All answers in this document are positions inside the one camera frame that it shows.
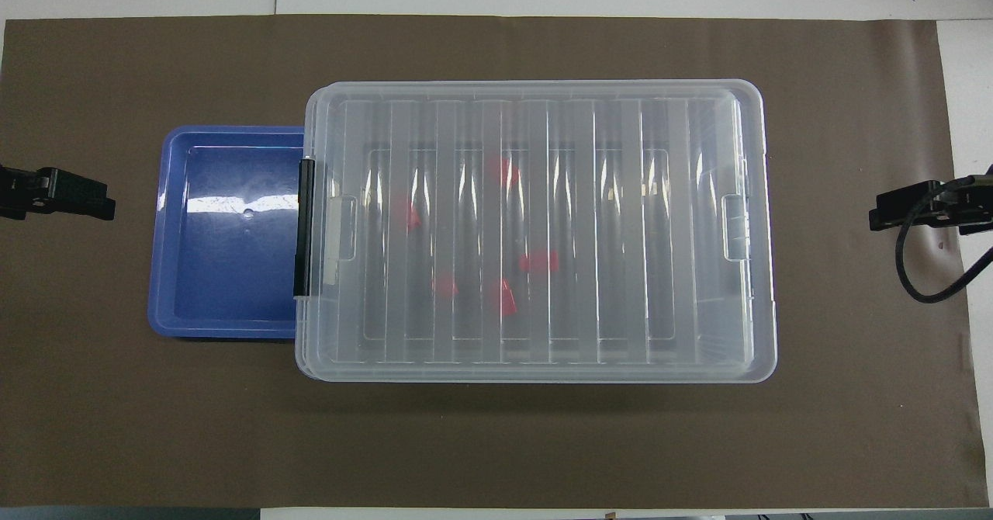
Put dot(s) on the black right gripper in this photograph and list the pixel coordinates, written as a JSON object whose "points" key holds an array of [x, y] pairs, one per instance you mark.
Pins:
{"points": [[970, 206]]}

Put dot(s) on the clear plastic storage box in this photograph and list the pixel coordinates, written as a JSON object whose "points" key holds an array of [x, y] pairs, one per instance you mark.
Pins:
{"points": [[309, 371]]}

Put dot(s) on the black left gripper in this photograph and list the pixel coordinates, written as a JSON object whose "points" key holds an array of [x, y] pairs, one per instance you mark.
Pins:
{"points": [[22, 192]]}

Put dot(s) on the blue plastic tray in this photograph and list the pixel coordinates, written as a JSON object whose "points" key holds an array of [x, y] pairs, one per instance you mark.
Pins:
{"points": [[225, 272]]}

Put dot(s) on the clear ribbed box lid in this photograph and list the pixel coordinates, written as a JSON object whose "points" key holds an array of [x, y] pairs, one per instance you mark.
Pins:
{"points": [[589, 225]]}

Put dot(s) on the brown paper table mat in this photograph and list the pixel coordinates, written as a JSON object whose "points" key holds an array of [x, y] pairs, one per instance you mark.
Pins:
{"points": [[496, 442]]}

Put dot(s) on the red toy block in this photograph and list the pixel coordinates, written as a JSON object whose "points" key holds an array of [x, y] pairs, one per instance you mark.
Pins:
{"points": [[505, 299], [503, 171], [410, 214], [538, 261], [445, 286]]}

